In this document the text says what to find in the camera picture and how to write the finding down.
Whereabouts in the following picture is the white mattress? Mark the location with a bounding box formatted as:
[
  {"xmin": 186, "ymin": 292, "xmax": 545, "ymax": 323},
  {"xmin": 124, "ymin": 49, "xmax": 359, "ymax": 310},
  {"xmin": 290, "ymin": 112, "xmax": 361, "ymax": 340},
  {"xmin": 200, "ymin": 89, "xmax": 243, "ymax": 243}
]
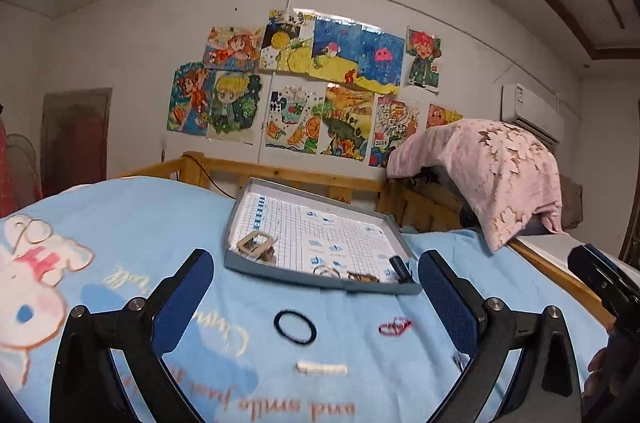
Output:
[{"xmin": 515, "ymin": 233, "xmax": 640, "ymax": 276}]

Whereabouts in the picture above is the light blue printed blanket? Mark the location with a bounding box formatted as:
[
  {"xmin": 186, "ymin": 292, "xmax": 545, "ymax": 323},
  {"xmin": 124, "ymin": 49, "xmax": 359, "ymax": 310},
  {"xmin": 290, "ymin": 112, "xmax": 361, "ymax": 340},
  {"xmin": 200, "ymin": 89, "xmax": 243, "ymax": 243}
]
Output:
[{"xmin": 0, "ymin": 176, "xmax": 616, "ymax": 423}]

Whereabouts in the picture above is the olive green cloth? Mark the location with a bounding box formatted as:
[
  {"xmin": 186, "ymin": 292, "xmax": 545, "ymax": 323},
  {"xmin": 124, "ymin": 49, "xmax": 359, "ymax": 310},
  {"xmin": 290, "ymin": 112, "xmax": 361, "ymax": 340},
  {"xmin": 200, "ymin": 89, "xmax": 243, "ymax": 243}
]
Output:
[{"xmin": 559, "ymin": 173, "xmax": 584, "ymax": 225}]

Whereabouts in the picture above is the red string bracelet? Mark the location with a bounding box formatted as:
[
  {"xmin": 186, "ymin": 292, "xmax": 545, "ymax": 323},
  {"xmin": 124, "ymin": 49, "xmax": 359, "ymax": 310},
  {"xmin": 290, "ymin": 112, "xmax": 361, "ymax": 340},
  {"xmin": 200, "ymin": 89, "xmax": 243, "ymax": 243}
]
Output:
[{"xmin": 378, "ymin": 315, "xmax": 415, "ymax": 338}]

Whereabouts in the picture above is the black cable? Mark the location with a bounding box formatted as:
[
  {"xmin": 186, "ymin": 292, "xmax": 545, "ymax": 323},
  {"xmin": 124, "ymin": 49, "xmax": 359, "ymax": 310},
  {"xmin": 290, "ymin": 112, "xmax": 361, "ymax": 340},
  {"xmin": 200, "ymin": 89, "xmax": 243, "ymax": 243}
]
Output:
[{"xmin": 192, "ymin": 153, "xmax": 237, "ymax": 200}]

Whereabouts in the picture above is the white air conditioner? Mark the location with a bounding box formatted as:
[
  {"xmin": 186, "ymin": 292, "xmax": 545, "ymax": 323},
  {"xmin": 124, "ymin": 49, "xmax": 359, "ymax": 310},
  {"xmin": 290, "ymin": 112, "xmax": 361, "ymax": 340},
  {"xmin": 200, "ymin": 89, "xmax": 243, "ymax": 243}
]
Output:
[{"xmin": 501, "ymin": 83, "xmax": 566, "ymax": 144}]

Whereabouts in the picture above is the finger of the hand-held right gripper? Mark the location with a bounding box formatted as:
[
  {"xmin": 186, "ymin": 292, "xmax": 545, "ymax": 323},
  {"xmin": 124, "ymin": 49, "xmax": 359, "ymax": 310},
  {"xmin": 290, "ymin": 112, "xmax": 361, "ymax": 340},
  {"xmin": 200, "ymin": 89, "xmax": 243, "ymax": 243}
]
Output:
[{"xmin": 567, "ymin": 244, "xmax": 640, "ymax": 299}]

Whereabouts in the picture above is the brown cabinet door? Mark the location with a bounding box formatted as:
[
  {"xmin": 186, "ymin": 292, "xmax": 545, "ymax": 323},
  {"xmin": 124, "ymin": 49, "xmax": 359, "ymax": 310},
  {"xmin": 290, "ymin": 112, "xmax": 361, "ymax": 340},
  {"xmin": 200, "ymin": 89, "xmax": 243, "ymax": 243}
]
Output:
[{"xmin": 40, "ymin": 88, "xmax": 113, "ymax": 199}]

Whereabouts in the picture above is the pink floral blanket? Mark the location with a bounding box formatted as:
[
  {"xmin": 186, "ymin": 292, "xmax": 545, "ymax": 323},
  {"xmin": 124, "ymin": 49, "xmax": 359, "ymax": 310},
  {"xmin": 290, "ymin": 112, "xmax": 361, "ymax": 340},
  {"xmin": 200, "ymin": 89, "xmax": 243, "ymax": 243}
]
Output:
[{"xmin": 387, "ymin": 119, "xmax": 563, "ymax": 254}]

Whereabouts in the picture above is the red cloth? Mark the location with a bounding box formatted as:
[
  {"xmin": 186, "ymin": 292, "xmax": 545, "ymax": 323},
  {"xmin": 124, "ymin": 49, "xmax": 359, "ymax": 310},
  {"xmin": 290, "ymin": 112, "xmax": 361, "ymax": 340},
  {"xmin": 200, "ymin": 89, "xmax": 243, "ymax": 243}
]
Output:
[{"xmin": 0, "ymin": 103, "xmax": 17, "ymax": 219}]

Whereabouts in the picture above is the beige claw hair clip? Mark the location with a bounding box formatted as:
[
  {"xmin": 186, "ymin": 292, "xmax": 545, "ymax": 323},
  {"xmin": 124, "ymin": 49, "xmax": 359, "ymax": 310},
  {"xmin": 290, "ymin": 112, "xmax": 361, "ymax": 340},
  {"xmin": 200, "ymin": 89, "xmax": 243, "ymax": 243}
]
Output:
[{"xmin": 236, "ymin": 230, "xmax": 278, "ymax": 261}]

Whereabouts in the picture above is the grey cardboard tray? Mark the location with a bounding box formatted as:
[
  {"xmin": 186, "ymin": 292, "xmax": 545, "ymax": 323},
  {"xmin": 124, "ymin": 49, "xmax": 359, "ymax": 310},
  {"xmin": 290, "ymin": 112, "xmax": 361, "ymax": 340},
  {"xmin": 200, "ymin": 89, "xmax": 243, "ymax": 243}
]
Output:
[{"xmin": 223, "ymin": 177, "xmax": 423, "ymax": 297}]

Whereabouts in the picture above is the person's right hand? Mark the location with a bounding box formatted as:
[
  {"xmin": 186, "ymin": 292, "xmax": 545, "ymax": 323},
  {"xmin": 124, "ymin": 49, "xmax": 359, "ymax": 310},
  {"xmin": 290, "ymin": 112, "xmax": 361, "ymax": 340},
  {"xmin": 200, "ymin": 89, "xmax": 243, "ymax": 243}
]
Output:
[{"xmin": 585, "ymin": 343, "xmax": 640, "ymax": 404}]

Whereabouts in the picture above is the white hair clip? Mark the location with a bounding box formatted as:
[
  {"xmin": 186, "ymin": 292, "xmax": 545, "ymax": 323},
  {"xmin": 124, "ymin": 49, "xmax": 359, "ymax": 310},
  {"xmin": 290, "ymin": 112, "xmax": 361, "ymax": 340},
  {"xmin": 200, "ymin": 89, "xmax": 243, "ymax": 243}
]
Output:
[{"xmin": 295, "ymin": 360, "xmax": 348, "ymax": 375}]

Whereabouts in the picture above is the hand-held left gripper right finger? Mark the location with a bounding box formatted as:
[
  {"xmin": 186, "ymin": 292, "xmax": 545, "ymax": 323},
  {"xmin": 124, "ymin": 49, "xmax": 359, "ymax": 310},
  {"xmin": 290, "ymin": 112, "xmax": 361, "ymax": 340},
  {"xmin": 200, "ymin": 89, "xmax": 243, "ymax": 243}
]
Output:
[{"xmin": 417, "ymin": 249, "xmax": 583, "ymax": 423}]

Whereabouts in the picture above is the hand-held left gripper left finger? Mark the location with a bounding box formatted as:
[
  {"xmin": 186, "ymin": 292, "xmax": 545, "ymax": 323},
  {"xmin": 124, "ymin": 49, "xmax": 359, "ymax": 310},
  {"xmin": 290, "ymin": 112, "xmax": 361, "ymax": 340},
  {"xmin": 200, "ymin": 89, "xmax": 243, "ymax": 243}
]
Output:
[{"xmin": 50, "ymin": 248, "xmax": 215, "ymax": 423}]

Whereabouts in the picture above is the thin clear hair tie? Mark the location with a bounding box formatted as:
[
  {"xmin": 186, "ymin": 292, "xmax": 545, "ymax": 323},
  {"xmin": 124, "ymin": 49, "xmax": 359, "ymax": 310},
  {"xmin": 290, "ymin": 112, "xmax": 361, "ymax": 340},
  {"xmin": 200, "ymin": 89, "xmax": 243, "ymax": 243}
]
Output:
[{"xmin": 12, "ymin": 215, "xmax": 53, "ymax": 245}]

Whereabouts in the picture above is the ceiling air vent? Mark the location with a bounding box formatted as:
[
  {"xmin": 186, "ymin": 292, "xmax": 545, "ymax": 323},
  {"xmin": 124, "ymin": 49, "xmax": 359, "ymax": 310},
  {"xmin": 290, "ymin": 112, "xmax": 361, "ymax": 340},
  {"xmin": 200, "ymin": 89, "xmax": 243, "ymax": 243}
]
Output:
[{"xmin": 602, "ymin": 0, "xmax": 626, "ymax": 29}]

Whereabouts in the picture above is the group of wall drawings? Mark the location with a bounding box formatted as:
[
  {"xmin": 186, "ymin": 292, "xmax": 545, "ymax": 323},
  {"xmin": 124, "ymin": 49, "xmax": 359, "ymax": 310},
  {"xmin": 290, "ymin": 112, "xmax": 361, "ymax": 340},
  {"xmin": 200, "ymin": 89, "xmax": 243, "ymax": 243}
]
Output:
[{"xmin": 166, "ymin": 8, "xmax": 463, "ymax": 169}]

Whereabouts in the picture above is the black hair tie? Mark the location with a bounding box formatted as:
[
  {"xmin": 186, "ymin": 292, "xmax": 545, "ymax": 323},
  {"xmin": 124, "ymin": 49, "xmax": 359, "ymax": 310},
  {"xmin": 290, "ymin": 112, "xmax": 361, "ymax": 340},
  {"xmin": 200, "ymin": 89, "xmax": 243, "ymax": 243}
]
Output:
[{"xmin": 274, "ymin": 310, "xmax": 317, "ymax": 346}]

